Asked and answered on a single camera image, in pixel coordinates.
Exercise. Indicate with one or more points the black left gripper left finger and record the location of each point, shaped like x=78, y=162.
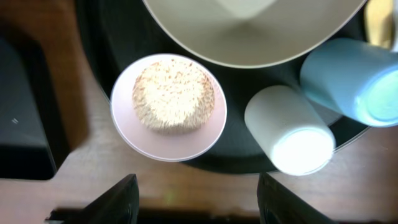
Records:
x=118, y=205

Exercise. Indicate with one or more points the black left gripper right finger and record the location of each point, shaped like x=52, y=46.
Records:
x=279, y=205

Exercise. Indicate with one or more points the small pink bowl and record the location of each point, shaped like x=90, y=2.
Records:
x=158, y=146

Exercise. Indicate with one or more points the cooked rice pile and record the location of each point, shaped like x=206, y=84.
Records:
x=173, y=96

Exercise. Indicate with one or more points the white plastic cup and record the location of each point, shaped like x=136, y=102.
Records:
x=289, y=130

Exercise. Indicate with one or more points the black rectangular tray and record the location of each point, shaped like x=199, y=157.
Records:
x=33, y=141

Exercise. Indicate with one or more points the light blue plastic cup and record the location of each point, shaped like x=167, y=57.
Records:
x=354, y=79

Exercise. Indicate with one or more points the black round tray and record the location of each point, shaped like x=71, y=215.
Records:
x=115, y=34

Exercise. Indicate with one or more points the cream large bowl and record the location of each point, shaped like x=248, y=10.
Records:
x=251, y=33

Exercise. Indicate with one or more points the yellow plastic spoon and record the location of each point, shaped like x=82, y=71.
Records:
x=378, y=23

